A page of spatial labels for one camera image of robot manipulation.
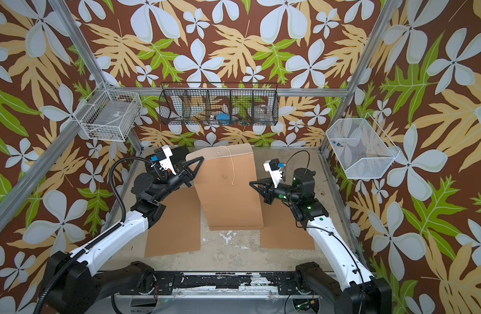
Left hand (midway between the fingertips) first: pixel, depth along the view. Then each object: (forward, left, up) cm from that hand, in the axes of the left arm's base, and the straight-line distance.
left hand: (202, 157), depth 65 cm
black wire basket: (+42, -10, -6) cm, 43 cm away
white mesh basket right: (+16, -66, -11) cm, 69 cm away
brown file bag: (-5, -7, -9) cm, 12 cm away
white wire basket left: (+28, +46, -4) cm, 54 cm away
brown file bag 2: (-10, +15, -38) cm, 42 cm away
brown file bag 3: (-10, -32, -38) cm, 51 cm away
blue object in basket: (+34, -5, -10) cm, 36 cm away
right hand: (-4, -17, -10) cm, 20 cm away
